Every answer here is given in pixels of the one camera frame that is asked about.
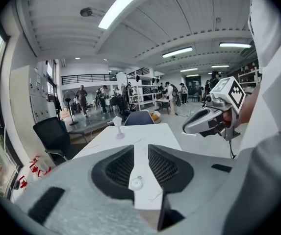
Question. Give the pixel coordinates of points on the black standing fan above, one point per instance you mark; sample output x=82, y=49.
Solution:
x=68, y=99

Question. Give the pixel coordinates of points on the dark blue chair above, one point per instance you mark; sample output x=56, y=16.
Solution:
x=139, y=119

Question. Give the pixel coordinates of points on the grey lantern-shaped ornament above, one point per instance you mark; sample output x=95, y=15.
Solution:
x=118, y=128

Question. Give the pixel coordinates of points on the round ceiling detector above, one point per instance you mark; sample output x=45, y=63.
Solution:
x=86, y=11

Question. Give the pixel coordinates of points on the person's right hand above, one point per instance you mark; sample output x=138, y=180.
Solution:
x=227, y=116

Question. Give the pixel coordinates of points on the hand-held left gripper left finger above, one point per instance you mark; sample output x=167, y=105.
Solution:
x=69, y=180

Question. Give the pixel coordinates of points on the person's right forearm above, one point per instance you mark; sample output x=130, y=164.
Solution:
x=249, y=106

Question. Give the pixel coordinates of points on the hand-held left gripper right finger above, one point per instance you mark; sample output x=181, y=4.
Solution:
x=199, y=175

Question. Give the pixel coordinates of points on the person's white t-shirt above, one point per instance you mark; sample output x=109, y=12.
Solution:
x=272, y=106

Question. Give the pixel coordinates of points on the white locker cabinet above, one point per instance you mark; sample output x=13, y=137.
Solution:
x=25, y=94

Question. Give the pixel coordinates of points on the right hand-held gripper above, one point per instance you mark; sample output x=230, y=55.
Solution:
x=236, y=92

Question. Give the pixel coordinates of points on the grey round disc with ring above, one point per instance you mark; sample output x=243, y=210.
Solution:
x=136, y=183

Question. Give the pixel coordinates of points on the white shelving unit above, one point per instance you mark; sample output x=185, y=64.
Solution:
x=142, y=89

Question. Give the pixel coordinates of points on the long ceiling light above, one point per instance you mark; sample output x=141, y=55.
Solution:
x=177, y=52
x=125, y=6
x=235, y=45

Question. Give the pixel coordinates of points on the black mezzanine railing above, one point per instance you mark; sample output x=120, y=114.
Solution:
x=88, y=78

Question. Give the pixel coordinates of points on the black mesh office chair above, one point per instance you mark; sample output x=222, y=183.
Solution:
x=52, y=133

